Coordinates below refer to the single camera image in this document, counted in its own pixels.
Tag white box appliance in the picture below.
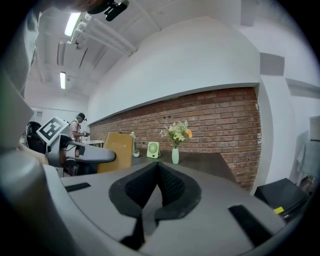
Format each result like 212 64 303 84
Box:
309 115 320 141

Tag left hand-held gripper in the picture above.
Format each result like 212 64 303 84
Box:
36 116 117 167

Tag teal water bottle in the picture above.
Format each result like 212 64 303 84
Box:
129 131 138 153

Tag long ceiling light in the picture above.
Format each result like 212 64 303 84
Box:
64 12 82 37

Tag black cabinet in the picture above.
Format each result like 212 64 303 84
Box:
253 177 311 222

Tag white table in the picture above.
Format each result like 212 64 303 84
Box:
82 139 105 148

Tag bunch of artificial flowers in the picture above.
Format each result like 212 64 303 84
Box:
159 120 193 150

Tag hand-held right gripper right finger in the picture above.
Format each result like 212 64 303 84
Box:
139 161 288 256

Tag person's grey shirt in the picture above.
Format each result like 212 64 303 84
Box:
14 9 42 98

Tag person's left forearm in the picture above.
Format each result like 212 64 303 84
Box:
16 142 48 163

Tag white ceiling pipes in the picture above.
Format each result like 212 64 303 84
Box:
71 13 138 57

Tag person's left hand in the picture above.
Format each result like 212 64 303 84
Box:
61 147 85 167

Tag black head-worn camera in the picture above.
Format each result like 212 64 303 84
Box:
86 0 130 22

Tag grey tablecloth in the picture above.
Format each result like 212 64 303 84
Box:
296 129 320 181

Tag green desk fan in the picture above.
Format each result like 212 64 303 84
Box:
146 141 161 159

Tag black office chair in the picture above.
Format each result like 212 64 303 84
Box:
26 121 47 153

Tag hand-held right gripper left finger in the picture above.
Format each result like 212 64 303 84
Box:
42 161 160 256

